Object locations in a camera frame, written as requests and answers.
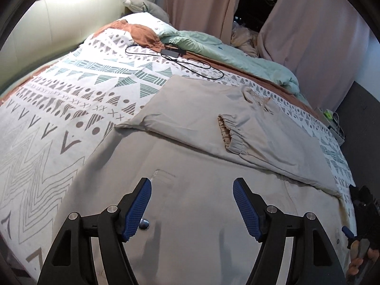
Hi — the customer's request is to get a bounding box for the beige zip jacket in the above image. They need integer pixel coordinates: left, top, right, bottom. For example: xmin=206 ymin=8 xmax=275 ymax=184
xmin=53 ymin=76 xmax=355 ymax=284

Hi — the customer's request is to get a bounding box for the person right hand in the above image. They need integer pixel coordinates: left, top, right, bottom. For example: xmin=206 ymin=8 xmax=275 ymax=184
xmin=347 ymin=241 xmax=379 ymax=276

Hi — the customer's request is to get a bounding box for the white bedside drawer cabinet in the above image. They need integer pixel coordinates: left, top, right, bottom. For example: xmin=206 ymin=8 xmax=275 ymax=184
xmin=316 ymin=107 xmax=345 ymax=146

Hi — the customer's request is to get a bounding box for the green object on cabinet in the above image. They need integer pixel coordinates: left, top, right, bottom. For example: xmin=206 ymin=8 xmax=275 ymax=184
xmin=323 ymin=109 xmax=334 ymax=120

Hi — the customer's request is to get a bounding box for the patterned white bed blanket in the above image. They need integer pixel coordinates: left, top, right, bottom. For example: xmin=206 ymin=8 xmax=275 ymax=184
xmin=1 ymin=28 xmax=356 ymax=284

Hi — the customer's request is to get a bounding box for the pink curtain right panel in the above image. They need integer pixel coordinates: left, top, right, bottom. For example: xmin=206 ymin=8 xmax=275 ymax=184
xmin=258 ymin=0 xmax=370 ymax=110

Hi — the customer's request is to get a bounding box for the pink curtain panel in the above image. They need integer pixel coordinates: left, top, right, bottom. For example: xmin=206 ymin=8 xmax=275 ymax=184
xmin=166 ymin=0 xmax=239 ymax=44
xmin=258 ymin=0 xmax=370 ymax=110

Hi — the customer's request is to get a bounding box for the crumpled beige cloth pile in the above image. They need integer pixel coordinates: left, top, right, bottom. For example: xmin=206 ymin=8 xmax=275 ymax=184
xmin=231 ymin=22 xmax=259 ymax=58

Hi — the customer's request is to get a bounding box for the mint green duvet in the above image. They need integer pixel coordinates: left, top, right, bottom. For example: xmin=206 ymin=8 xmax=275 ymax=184
xmin=158 ymin=30 xmax=309 ymax=105

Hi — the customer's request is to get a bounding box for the rust orange bed sheet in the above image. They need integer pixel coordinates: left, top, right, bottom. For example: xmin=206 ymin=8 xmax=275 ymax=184
xmin=1 ymin=14 xmax=316 ymax=122

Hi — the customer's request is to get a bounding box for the cream padded headboard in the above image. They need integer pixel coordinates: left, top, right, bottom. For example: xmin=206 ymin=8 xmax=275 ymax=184
xmin=1 ymin=0 xmax=125 ymax=91

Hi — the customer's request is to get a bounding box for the pink curtain left panel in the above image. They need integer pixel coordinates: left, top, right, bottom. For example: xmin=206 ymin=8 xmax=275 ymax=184
xmin=166 ymin=0 xmax=239 ymax=44

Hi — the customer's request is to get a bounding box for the grey plush pillow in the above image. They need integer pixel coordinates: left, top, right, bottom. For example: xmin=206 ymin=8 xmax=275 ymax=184
xmin=123 ymin=0 xmax=170 ymax=24

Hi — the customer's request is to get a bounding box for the black charger with cable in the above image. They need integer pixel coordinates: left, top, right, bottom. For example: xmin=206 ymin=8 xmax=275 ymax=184
xmin=124 ymin=45 xmax=225 ymax=81

